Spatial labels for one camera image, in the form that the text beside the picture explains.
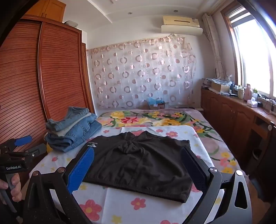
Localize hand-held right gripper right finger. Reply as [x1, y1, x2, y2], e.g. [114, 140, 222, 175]
[180, 146, 253, 224]

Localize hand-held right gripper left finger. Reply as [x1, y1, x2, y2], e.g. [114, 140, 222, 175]
[23, 147, 95, 224]

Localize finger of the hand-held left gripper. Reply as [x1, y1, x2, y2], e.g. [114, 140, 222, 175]
[7, 144, 47, 161]
[0, 135, 33, 152]

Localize black pants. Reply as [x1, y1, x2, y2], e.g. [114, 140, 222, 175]
[82, 131, 193, 203]

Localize cream folded pants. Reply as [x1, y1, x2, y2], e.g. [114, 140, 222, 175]
[54, 113, 93, 138]

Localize person's left hand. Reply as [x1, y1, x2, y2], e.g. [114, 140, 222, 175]
[0, 173, 22, 205]

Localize dark blue folded jeans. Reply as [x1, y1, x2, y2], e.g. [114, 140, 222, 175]
[44, 122, 103, 153]

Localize blue denim folded jeans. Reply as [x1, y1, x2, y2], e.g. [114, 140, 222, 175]
[46, 115, 98, 144]

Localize light blue folded jeans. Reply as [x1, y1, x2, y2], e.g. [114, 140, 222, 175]
[46, 106, 98, 132]

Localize white flower-print blanket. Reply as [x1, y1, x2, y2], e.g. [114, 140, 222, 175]
[29, 125, 219, 224]

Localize floral bed sheet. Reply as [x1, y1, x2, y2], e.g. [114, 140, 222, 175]
[96, 108, 238, 175]

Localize wooden sideboard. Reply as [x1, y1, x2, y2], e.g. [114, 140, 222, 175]
[200, 88, 276, 203]

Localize small cardboard box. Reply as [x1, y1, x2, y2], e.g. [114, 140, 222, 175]
[149, 102, 166, 110]

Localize wooden slatted wardrobe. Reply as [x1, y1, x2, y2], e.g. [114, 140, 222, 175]
[0, 15, 96, 151]

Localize brown cardboard box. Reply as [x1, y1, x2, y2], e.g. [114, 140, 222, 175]
[211, 81, 230, 93]

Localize patterned cloth pile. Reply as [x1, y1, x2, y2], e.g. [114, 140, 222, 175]
[201, 77, 233, 87]

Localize pink bottle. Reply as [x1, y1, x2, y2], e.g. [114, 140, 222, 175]
[244, 84, 253, 100]

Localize circle-print sheer curtain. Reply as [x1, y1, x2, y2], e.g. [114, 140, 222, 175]
[87, 35, 197, 109]

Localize beige window curtain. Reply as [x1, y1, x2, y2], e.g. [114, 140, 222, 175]
[201, 13, 226, 80]

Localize wooden overhead cupboard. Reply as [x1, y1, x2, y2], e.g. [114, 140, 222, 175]
[28, 0, 66, 23]

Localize wooden frame window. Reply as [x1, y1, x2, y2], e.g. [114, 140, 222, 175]
[223, 5, 276, 98]

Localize wall air conditioner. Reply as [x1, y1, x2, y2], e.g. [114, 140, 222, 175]
[161, 15, 204, 35]

